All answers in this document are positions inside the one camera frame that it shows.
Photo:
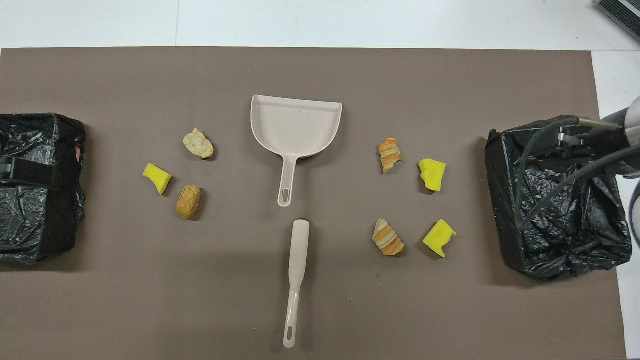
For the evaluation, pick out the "beige plastic dustpan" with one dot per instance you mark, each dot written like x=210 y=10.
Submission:
x=295 y=130

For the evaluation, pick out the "black bagged bin pink spot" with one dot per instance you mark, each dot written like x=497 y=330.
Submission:
x=30 y=225

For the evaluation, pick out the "yellow sponge piece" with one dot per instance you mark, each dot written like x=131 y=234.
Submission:
x=438 y=238
x=157 y=178
x=433 y=175

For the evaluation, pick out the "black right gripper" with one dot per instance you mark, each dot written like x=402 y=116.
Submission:
x=570 y=142

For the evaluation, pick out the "brown bread roll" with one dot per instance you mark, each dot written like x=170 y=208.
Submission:
x=188 y=201

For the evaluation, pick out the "beige hand brush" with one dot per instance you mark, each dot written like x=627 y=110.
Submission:
x=299 y=250

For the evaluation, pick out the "dark ribbed object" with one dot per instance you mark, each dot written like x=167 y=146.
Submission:
x=622 y=15

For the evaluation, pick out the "croissant with olive tip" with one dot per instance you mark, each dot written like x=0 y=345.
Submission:
x=387 y=239

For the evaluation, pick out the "pale bread piece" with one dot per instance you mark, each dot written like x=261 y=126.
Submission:
x=198 y=144

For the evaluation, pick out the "brown paper table mat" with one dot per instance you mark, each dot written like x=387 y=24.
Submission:
x=320 y=75

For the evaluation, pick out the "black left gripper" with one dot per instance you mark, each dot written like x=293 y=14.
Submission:
x=35 y=174

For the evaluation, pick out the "orange striped croissant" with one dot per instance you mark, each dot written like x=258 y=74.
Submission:
x=390 y=155

